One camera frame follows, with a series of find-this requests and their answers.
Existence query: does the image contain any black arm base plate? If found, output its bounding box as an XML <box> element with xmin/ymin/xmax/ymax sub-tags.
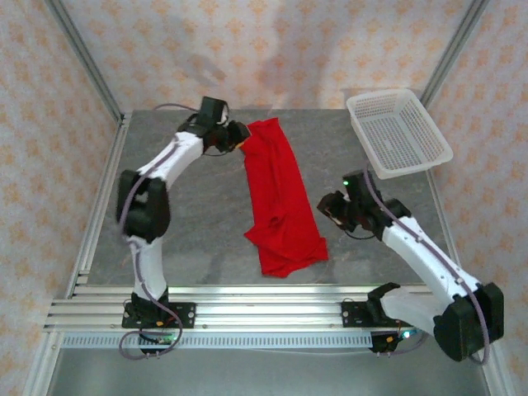
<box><xmin>121</xmin><ymin>302</ymin><xmax>196</xmax><ymax>330</ymax></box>
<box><xmin>341</xmin><ymin>299</ymin><xmax>415</xmax><ymax>329</ymax></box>

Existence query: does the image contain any aluminium corner post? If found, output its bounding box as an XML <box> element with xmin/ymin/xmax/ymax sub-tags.
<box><xmin>43</xmin><ymin>0</ymin><xmax>127</xmax><ymax>125</ymax></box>
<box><xmin>418</xmin><ymin>0</ymin><xmax>494</xmax><ymax>111</ymax></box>

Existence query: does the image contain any grey metal lower shelf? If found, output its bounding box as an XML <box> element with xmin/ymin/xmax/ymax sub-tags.
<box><xmin>47</xmin><ymin>348</ymin><xmax>494</xmax><ymax>396</ymax></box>

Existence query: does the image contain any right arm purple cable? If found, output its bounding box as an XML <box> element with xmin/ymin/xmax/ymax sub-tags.
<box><xmin>365</xmin><ymin>164</ymin><xmax>492</xmax><ymax>366</ymax></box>

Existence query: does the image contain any wide aluminium mounting rail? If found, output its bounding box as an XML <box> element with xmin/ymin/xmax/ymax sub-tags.
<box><xmin>44</xmin><ymin>283</ymin><xmax>494</xmax><ymax>332</ymax></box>

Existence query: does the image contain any white slotted cable duct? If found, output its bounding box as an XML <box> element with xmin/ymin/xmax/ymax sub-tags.
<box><xmin>60</xmin><ymin>332</ymin><xmax>375</xmax><ymax>351</ymax></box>

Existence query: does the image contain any red t-shirt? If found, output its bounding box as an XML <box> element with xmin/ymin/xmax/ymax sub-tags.
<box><xmin>243</xmin><ymin>117</ymin><xmax>330</xmax><ymax>278</ymax></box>

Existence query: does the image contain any aluminium lower frame rail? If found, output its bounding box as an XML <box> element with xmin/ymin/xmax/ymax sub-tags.
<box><xmin>472</xmin><ymin>329</ymin><xmax>516</xmax><ymax>396</ymax></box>
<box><xmin>22</xmin><ymin>329</ymin><xmax>63</xmax><ymax>396</ymax></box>

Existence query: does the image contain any white plastic mesh basket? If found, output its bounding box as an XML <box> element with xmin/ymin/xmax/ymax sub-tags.
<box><xmin>345</xmin><ymin>87</ymin><xmax>454</xmax><ymax>180</ymax></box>

